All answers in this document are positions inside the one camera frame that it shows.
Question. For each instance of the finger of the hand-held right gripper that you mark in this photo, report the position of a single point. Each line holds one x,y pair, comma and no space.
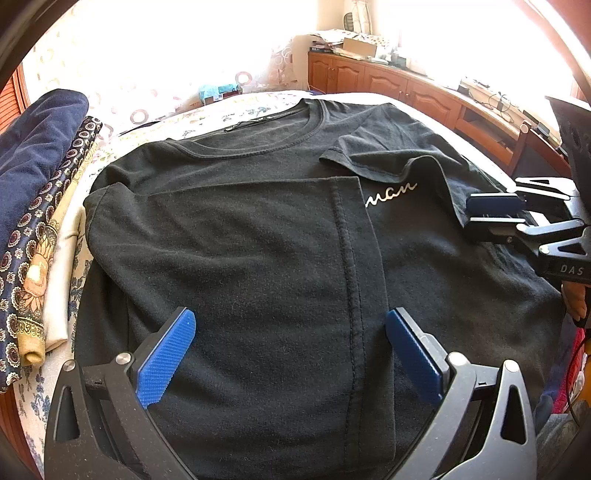
494,203
498,230

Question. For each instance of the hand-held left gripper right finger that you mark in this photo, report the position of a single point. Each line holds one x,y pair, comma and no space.
415,357

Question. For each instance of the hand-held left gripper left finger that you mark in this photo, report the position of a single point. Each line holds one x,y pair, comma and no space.
166,355

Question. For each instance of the black t-shirt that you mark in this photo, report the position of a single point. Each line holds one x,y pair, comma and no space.
258,258

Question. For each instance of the person's right hand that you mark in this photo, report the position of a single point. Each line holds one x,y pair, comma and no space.
577,300

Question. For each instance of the dark chair with metal knob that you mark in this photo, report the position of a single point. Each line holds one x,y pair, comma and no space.
524,147

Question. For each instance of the folded cream cloth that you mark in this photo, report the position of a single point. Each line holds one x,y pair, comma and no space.
62,286

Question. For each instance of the blue floral bedspread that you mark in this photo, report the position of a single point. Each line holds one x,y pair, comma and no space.
37,401

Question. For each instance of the wooden cabinet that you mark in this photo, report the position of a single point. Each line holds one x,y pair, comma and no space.
392,85

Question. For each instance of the red cloth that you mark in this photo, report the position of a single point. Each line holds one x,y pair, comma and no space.
572,369

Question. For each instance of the grey cloth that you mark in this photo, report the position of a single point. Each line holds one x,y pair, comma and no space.
561,443

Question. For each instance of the folded navy patterned cloth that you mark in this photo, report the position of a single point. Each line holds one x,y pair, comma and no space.
27,240

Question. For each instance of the cardboard box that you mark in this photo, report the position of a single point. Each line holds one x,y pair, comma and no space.
358,46

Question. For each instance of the pile of papers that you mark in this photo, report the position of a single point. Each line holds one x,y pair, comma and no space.
328,41

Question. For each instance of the teal item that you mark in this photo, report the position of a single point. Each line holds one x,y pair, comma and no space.
219,92

